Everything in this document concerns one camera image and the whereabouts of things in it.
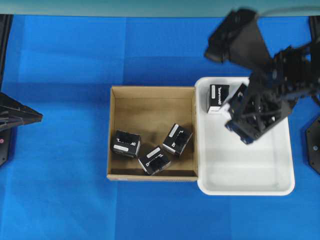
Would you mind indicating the teal backdrop cloth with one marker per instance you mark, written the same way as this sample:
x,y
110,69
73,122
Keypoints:
x,y
159,8

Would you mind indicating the blue table cloth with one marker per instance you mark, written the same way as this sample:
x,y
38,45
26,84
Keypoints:
x,y
54,187

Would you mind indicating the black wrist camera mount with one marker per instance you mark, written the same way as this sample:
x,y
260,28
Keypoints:
x,y
238,40

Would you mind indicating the white plastic tray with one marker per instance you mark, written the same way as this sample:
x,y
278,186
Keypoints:
x,y
227,166

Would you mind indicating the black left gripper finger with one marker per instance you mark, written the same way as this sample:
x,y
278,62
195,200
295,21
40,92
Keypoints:
x,y
14,114

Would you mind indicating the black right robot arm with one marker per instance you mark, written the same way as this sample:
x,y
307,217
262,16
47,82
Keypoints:
x,y
295,72

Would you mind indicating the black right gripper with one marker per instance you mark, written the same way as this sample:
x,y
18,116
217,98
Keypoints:
x,y
254,109

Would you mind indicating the black metal frame rail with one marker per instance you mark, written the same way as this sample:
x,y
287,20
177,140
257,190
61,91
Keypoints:
x,y
5,28

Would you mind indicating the brown cardboard box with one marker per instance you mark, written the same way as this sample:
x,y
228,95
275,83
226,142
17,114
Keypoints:
x,y
151,112

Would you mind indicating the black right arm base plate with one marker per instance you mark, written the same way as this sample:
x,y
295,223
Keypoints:
x,y
313,145

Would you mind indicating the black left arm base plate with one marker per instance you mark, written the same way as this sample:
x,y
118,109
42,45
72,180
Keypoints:
x,y
5,142

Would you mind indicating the black box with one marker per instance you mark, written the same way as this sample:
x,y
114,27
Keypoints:
x,y
126,144
154,161
176,140
217,94

